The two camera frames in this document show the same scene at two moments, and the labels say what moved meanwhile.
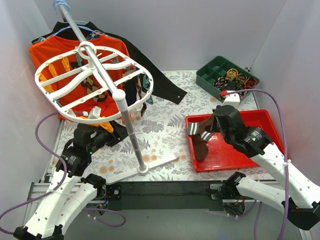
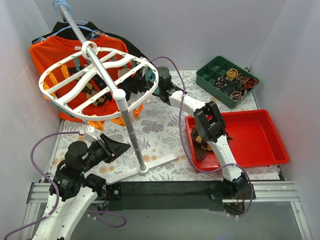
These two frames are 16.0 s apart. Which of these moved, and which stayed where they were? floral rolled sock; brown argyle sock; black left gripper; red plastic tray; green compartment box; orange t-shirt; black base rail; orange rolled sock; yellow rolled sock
Moved: black left gripper; brown argyle sock
Stayed: orange rolled sock; floral rolled sock; red plastic tray; orange t-shirt; green compartment box; yellow rolled sock; black base rail
